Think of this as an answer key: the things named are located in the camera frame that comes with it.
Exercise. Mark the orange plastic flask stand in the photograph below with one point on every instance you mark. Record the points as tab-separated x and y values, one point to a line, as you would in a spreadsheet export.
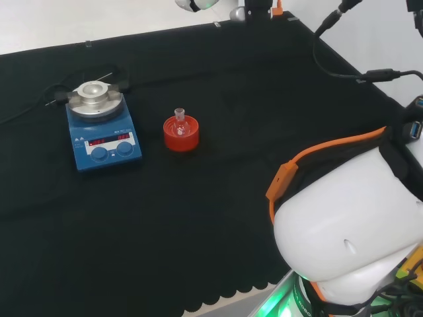
180	144

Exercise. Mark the metal probe rod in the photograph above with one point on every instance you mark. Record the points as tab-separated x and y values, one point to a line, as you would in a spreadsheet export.
105	76

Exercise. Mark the clear round-bottom flask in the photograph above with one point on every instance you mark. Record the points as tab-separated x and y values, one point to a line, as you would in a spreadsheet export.
180	127

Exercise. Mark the black cloth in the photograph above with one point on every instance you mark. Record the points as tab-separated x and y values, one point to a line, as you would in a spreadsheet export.
198	214

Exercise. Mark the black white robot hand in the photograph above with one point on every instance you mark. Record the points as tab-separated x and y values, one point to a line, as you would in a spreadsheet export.
256	10

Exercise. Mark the blue base heater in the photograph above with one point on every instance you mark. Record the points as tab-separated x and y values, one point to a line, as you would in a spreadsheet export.
109	155

